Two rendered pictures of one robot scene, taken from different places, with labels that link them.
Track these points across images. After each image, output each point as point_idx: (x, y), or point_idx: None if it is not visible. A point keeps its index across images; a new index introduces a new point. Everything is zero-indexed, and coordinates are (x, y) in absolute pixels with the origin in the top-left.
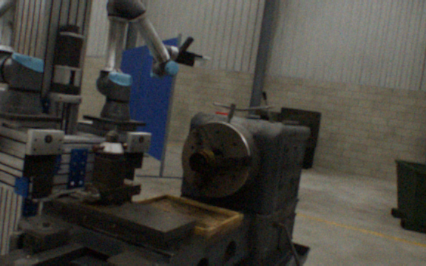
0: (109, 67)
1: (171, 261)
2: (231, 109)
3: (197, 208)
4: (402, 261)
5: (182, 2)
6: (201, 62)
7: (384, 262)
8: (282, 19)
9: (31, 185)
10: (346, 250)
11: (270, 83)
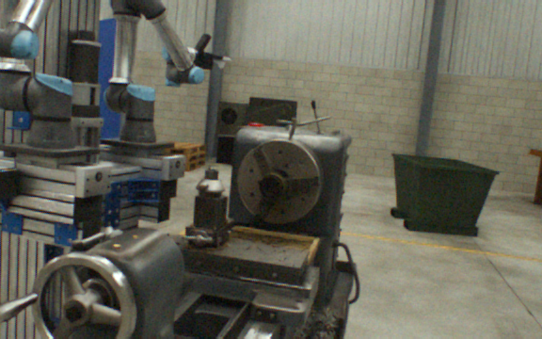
0: (121, 78)
1: (310, 297)
2: (294, 125)
3: (267, 237)
4: (417, 265)
5: None
6: (221, 64)
7: (400, 268)
8: None
9: (81, 233)
10: (358, 261)
11: (231, 68)
